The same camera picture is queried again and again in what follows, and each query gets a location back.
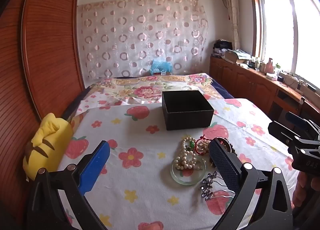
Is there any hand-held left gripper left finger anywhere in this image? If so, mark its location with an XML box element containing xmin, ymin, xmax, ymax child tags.
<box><xmin>26</xmin><ymin>140</ymin><xmax>112</xmax><ymax>230</ymax></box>

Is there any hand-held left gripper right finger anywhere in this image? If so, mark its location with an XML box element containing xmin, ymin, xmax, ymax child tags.
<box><xmin>209</xmin><ymin>137</ymin><xmax>293</xmax><ymax>230</ymax></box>

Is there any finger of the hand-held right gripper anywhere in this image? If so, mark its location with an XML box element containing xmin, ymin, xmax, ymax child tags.
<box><xmin>268</xmin><ymin>121</ymin><xmax>302</xmax><ymax>145</ymax></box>
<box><xmin>286</xmin><ymin>112</ymin><xmax>318</xmax><ymax>133</ymax></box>

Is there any metallic bead bracelet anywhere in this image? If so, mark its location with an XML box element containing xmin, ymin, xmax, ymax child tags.
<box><xmin>215</xmin><ymin>137</ymin><xmax>238</xmax><ymax>157</ymax></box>

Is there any white pearl necklace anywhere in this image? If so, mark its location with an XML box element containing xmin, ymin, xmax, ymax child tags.
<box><xmin>172</xmin><ymin>137</ymin><xmax>204</xmax><ymax>170</ymax></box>

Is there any black square box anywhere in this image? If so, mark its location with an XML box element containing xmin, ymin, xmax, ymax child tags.
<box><xmin>162</xmin><ymin>90</ymin><xmax>215</xmax><ymax>131</ymax></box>

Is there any person's right hand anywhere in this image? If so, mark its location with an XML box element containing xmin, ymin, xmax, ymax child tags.
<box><xmin>292</xmin><ymin>170</ymin><xmax>320</xmax><ymax>212</ymax></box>

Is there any silver flower hairpin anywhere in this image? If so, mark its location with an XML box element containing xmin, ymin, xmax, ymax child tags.
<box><xmin>199</xmin><ymin>171</ymin><xmax>235</xmax><ymax>202</ymax></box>

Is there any pale green jade bangle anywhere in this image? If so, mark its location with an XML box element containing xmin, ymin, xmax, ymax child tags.
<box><xmin>171</xmin><ymin>157</ymin><xmax>208</xmax><ymax>185</ymax></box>

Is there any strawberry print bed sheet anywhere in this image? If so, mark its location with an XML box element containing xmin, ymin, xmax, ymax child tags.
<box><xmin>56</xmin><ymin>98</ymin><xmax>300</xmax><ymax>230</ymax></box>

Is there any yellow striped plush toy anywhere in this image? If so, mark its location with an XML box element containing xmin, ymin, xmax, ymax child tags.
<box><xmin>22</xmin><ymin>113</ymin><xmax>74</xmax><ymax>180</ymax></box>

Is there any long wooden cabinet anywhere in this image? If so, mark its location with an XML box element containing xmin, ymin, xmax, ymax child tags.
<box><xmin>209</xmin><ymin>55</ymin><xmax>320</xmax><ymax>130</ymax></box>

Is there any dark blue bed sheet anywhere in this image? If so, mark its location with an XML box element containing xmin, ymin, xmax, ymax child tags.
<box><xmin>212</xmin><ymin>80</ymin><xmax>235</xmax><ymax>100</ymax></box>

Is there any open cardboard box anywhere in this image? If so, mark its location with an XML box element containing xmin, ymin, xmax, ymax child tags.
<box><xmin>224</xmin><ymin>49</ymin><xmax>253</xmax><ymax>65</ymax></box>

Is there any floral blanket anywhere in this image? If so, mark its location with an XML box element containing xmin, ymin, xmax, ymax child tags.
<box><xmin>75</xmin><ymin>73</ymin><xmax>220</xmax><ymax>118</ymax></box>

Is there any blue plastic bag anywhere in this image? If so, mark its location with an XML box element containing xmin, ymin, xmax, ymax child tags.
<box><xmin>150</xmin><ymin>60</ymin><xmax>173</xmax><ymax>73</ymax></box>

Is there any beige window curtain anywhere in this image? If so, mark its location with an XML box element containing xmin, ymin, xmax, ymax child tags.
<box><xmin>222</xmin><ymin>0</ymin><xmax>240</xmax><ymax>51</ymax></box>

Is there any pink circle pattern curtain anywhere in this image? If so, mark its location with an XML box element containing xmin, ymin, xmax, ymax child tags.
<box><xmin>77</xmin><ymin>0</ymin><xmax>209</xmax><ymax>80</ymax></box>

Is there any red string bracelet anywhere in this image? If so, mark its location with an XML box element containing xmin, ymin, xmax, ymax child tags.
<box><xmin>194</xmin><ymin>135</ymin><xmax>213</xmax><ymax>157</ymax></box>

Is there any wooden frame window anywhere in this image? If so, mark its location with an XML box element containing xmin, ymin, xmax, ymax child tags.
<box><xmin>249</xmin><ymin>0</ymin><xmax>320</xmax><ymax>82</ymax></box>

